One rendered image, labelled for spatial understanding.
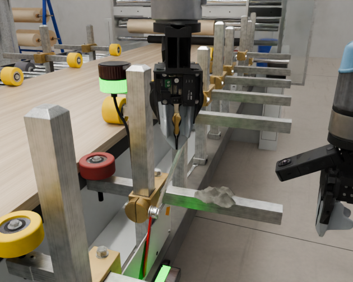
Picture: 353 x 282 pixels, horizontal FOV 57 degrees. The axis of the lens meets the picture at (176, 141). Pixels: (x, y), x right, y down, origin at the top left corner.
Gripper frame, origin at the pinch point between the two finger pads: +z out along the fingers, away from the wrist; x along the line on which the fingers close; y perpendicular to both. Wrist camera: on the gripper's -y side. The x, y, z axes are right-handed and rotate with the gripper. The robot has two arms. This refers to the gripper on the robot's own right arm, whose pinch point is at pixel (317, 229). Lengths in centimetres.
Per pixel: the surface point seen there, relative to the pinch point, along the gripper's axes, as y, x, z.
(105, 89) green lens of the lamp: -40.3, -7.0, -26.2
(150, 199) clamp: -32.4, -6.5, -4.3
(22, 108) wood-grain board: -94, 28, -7
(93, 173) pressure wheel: -46.7, -3.8, -6.5
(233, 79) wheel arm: -29, 73, -13
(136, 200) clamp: -34.9, -7.5, -4.1
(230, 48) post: -34, 94, -22
